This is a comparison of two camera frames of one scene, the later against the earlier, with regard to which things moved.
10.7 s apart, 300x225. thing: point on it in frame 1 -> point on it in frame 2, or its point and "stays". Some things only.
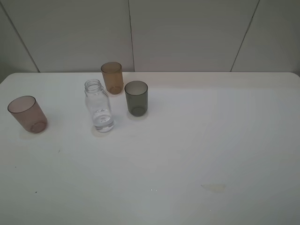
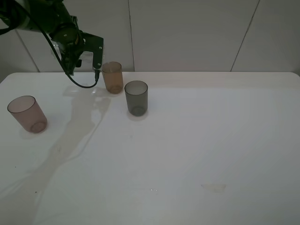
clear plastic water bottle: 99,101 -> 86,57
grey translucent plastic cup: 136,93 stays
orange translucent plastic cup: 113,75 stays
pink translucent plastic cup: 25,108 stays
